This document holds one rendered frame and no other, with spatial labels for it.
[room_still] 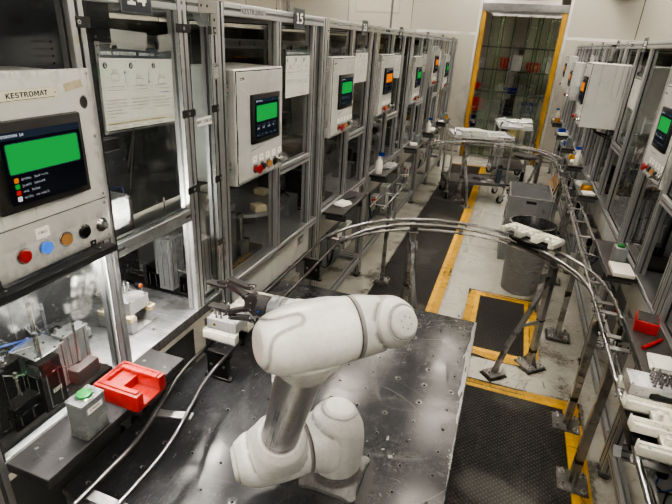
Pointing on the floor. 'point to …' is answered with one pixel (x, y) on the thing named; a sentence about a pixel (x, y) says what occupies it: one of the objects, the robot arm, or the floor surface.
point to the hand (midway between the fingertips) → (216, 294)
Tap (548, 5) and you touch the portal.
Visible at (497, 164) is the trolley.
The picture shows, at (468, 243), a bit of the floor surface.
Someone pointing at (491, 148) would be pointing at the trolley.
